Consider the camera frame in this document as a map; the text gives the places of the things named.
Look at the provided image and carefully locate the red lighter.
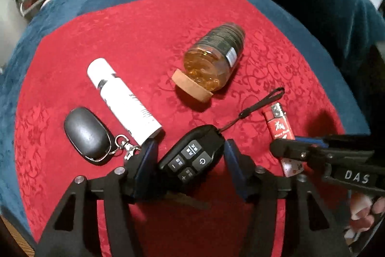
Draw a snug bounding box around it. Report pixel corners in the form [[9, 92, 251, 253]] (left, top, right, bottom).
[[262, 102, 303, 178]]

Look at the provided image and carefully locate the white tube bottle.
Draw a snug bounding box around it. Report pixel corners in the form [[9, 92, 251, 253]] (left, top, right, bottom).
[[87, 58, 162, 145]]

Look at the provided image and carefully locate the black oval key fob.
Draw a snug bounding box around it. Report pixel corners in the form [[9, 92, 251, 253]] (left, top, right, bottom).
[[63, 107, 115, 165]]

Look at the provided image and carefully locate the black remote control with buttons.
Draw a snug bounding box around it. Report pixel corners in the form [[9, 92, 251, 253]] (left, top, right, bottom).
[[157, 87, 286, 194]]

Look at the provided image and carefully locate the amber capsule bottle cork lid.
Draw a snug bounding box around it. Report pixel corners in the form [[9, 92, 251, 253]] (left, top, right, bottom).
[[172, 22, 245, 103]]

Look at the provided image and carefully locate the person's hand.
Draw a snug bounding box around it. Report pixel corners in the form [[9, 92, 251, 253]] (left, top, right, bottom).
[[344, 191, 384, 256]]

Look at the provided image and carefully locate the red patterned cloth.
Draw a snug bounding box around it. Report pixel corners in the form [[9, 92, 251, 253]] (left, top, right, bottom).
[[14, 0, 343, 256]]

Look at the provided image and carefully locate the blue velvet blanket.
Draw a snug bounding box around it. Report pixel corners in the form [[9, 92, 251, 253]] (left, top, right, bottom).
[[1, 0, 384, 234]]

